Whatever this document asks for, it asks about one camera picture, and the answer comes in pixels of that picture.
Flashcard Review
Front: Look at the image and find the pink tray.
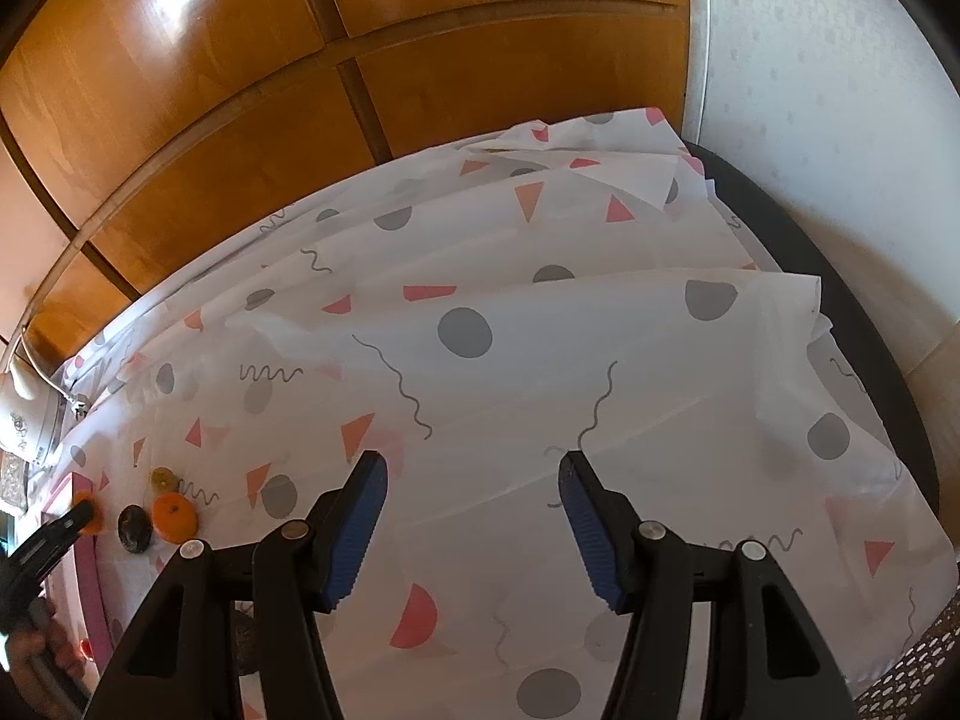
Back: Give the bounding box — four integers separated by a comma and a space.
0, 469, 121, 691

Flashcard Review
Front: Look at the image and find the white ceramic kettle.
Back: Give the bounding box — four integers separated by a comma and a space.
0, 367, 70, 466

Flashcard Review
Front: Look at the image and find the orange mandarin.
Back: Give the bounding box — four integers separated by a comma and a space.
152, 493, 197, 542

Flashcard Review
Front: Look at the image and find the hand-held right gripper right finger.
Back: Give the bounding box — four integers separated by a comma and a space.
559, 451, 856, 720

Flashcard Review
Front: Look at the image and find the white power cable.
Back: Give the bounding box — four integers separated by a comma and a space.
11, 315, 95, 417

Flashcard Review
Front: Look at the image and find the dark round fruit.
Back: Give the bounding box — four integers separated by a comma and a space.
118, 505, 155, 554

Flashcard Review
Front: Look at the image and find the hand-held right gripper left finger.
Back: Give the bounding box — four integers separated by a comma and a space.
82, 451, 389, 720

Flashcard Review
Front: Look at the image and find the person's left hand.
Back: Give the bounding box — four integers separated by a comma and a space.
0, 600, 85, 713

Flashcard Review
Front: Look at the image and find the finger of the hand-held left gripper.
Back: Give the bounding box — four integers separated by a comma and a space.
0, 502, 97, 578

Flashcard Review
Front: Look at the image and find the woven dotted mat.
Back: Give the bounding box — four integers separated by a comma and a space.
855, 600, 960, 720

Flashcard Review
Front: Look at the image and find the white patterned tablecloth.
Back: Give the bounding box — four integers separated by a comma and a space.
45, 109, 960, 720

